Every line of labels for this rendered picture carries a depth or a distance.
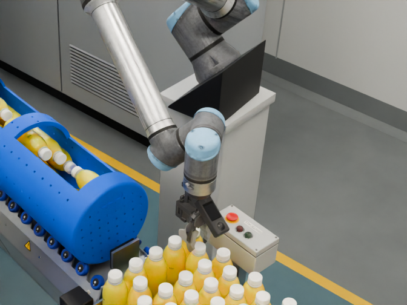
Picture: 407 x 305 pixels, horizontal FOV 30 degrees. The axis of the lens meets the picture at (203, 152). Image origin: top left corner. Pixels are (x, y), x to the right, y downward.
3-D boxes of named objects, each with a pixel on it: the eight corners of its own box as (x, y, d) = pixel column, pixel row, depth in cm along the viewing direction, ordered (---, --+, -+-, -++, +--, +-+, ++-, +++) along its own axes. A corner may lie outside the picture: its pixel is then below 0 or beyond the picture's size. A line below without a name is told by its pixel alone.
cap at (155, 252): (163, 251, 218) (163, 247, 217) (162, 261, 215) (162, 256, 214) (149, 250, 218) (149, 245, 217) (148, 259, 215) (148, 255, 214)
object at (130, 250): (134, 265, 235) (134, 235, 228) (138, 269, 234) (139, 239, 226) (108, 279, 229) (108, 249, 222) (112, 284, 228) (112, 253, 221)
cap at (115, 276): (119, 272, 210) (119, 267, 209) (124, 281, 207) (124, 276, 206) (105, 276, 208) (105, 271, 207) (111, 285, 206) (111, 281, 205)
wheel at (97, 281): (98, 272, 225) (94, 271, 223) (107, 280, 223) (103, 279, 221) (91, 284, 226) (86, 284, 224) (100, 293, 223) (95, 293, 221)
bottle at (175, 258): (163, 279, 235) (165, 233, 224) (185, 282, 234) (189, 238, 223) (158, 295, 229) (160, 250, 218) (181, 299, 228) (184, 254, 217)
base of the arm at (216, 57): (222, 66, 296) (208, 45, 295) (250, 49, 280) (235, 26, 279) (190, 89, 285) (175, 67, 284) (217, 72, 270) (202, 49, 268)
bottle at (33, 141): (23, 127, 255) (56, 154, 245) (6, 140, 252) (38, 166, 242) (17, 112, 250) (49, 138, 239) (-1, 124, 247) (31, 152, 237)
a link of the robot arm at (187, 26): (196, 53, 292) (170, 15, 290) (231, 29, 284) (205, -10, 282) (182, 63, 278) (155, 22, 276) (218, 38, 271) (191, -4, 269)
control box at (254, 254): (229, 228, 241) (232, 203, 235) (275, 262, 230) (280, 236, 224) (206, 241, 235) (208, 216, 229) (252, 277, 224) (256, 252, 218)
